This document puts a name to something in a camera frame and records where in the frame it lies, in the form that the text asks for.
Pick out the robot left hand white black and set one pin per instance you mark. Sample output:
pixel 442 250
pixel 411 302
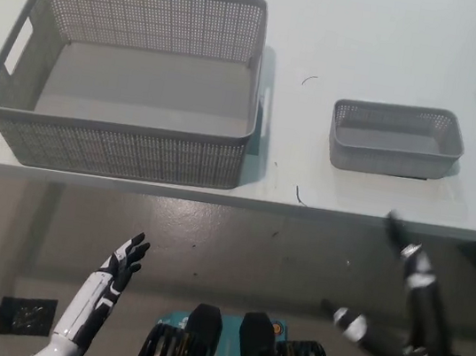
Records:
pixel 108 284

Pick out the small grey perforated plastic basket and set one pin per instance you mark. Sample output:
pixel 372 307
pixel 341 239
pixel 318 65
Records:
pixel 384 161

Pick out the large grey perforated plastic basket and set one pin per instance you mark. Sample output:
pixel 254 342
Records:
pixel 125 154

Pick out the black tape patch with scuffs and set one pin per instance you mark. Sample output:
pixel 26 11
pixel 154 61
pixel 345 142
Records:
pixel 26 316

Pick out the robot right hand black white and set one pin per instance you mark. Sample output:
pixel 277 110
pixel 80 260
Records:
pixel 428 314

